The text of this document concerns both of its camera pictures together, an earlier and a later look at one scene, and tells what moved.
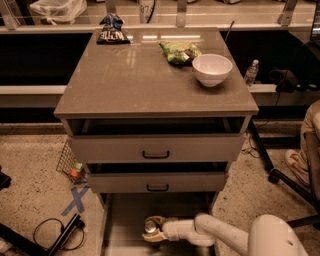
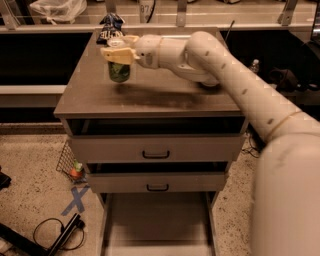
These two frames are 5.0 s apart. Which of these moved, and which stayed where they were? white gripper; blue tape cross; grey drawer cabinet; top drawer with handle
Moved: white gripper
Stayed: blue tape cross; top drawer with handle; grey drawer cabinet
